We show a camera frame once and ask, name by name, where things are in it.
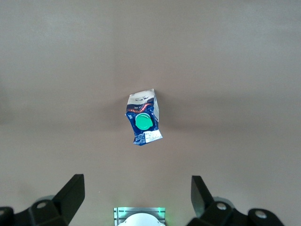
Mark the blue white milk carton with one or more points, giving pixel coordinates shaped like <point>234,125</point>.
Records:
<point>141,131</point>

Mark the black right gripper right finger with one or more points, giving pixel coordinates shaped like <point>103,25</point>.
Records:
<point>211,214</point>

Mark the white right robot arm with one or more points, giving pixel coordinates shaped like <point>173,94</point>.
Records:
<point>141,221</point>

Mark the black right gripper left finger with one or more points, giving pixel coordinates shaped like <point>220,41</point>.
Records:
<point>58,209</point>

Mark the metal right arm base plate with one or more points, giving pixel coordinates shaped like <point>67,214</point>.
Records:
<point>117,215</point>

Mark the brown table cover sheet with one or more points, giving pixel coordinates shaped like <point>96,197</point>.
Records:
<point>150,47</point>

